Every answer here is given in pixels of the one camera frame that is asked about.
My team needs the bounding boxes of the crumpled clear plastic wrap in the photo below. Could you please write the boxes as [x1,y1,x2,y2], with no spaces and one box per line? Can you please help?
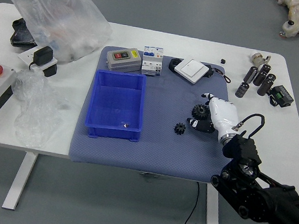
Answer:
[4,67,87,155]

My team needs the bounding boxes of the white socket plate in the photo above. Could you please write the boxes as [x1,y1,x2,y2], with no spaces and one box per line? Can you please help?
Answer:
[16,43,60,74]

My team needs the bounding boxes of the white circuit breaker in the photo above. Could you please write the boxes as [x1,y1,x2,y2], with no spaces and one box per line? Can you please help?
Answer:
[140,45,166,78]

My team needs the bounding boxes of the black round-ended device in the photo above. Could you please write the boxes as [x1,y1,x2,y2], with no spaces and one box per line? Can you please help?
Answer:
[168,57,184,73]

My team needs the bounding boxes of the black module with green display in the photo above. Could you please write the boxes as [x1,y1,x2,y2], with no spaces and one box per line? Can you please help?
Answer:
[266,83,296,110]

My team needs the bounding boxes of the large clear plastic bag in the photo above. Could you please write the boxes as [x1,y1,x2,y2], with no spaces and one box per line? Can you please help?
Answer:
[0,0,118,70]

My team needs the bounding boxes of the black power cable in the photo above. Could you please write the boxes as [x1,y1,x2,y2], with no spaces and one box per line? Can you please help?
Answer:
[183,180,202,224]

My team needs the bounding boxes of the silver white lamp socket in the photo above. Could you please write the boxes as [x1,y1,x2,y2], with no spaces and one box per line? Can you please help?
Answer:
[249,51,272,68]

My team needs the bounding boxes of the grey push button switch box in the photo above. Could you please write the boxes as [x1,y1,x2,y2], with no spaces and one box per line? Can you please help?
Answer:
[104,44,144,75]

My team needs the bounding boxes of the black power adapter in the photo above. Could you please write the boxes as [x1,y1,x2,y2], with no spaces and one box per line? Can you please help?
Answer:
[27,43,56,74]

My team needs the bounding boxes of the small black gear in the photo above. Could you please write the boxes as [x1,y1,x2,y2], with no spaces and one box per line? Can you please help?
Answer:
[173,122,189,136]

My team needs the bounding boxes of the white wall switch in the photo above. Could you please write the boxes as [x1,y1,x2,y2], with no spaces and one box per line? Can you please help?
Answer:
[172,56,212,87]

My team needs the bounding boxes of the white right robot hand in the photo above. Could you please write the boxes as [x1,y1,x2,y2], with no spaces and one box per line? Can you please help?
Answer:
[184,90,243,146]

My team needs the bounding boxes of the thin black cable with connector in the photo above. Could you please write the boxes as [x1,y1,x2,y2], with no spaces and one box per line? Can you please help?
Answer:
[207,65,233,84]

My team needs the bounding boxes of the big black gear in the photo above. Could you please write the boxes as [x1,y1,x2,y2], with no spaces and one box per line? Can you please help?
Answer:
[190,102,212,121]

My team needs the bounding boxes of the blue plastic box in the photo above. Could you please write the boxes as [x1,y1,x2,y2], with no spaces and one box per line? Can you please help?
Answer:
[83,67,150,145]

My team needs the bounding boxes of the blue-grey mat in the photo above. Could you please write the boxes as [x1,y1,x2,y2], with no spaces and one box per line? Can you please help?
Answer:
[67,41,239,184]

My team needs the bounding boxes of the black block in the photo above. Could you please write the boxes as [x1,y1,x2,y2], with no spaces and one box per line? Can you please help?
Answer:
[42,62,58,79]

